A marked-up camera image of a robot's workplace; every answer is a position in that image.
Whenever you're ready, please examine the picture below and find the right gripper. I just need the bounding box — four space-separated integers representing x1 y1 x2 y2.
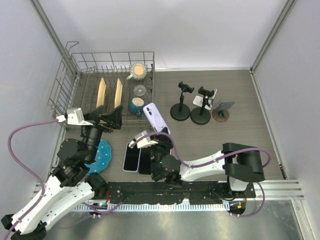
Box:
149 126 175 179

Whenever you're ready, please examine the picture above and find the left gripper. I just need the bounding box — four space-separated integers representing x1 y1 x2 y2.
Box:
80 104 124 162

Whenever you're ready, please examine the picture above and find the black phone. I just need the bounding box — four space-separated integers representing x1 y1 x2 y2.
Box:
138 148 151 175

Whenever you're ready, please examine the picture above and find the lavender case phone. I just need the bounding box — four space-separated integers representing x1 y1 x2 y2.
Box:
122 143 141 173

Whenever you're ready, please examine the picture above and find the black gooseneck phone stand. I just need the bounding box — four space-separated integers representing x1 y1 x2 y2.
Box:
170 81 195 121

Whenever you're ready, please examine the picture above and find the black round-base phone stand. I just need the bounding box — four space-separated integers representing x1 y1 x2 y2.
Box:
190 86 215 125

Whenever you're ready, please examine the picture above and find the wooden base phone stand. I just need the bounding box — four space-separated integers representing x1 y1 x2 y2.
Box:
212 101 235 123

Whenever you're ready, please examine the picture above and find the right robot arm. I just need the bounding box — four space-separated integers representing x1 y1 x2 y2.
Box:
149 137 267 198

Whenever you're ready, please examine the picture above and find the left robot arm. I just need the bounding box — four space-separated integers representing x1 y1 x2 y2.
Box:
1 105 123 240

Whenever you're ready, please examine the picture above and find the white folding phone stand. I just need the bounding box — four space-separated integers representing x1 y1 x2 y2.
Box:
192 88 218 111

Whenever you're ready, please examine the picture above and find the left yellow plate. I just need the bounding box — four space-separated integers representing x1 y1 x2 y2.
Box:
96 77 107 108

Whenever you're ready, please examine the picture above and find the yellow plate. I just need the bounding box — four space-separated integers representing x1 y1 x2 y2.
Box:
114 78 123 108
96 77 107 108

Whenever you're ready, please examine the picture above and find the right yellow plate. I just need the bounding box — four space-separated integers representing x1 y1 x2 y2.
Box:
114 78 123 108

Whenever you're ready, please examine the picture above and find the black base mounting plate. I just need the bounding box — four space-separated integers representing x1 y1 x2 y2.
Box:
108 181 256 205

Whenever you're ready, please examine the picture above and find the blue ceramic mug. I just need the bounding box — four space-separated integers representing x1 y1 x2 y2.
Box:
128 97 145 118

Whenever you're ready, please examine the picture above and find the blue polka dot plate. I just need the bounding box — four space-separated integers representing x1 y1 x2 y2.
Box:
85 139 112 176

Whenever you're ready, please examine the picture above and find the clear glass cup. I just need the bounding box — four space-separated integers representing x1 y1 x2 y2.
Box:
133 84 152 104

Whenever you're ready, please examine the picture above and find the cream ribbed mug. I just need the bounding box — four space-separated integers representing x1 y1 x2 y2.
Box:
126 62 147 81

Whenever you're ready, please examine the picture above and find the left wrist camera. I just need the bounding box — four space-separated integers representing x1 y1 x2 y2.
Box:
56 107 94 126

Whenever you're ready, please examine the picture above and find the grey wire dish rack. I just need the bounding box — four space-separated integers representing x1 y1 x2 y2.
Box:
48 41 155 128

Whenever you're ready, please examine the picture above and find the white slotted cable duct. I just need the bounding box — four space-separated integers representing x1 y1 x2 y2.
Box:
72 201 230 212

